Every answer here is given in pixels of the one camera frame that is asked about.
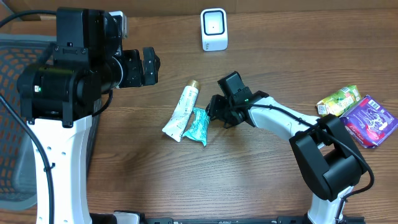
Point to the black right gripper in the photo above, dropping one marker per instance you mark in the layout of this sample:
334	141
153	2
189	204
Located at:
217	111

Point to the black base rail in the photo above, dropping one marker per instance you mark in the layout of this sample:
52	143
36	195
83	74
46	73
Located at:
224	221

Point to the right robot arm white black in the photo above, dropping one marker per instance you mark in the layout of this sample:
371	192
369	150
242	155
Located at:
329	160

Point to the green juice pouch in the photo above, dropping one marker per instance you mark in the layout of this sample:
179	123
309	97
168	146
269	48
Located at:
339	102

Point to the black mesh basket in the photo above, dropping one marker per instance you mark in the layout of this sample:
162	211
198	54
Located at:
18	182

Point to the white tube gold cap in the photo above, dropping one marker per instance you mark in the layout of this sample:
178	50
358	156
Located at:
179	119

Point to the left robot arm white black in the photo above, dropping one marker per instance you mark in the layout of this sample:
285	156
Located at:
58	102

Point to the teal snack wrapper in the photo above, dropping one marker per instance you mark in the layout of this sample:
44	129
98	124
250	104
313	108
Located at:
199	128

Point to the purple pad package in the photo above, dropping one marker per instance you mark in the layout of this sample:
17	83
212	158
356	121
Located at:
369	122

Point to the white barcode scanner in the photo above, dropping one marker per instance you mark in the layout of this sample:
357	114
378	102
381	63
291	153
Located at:
214	29

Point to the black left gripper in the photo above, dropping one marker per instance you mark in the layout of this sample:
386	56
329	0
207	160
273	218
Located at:
137	76

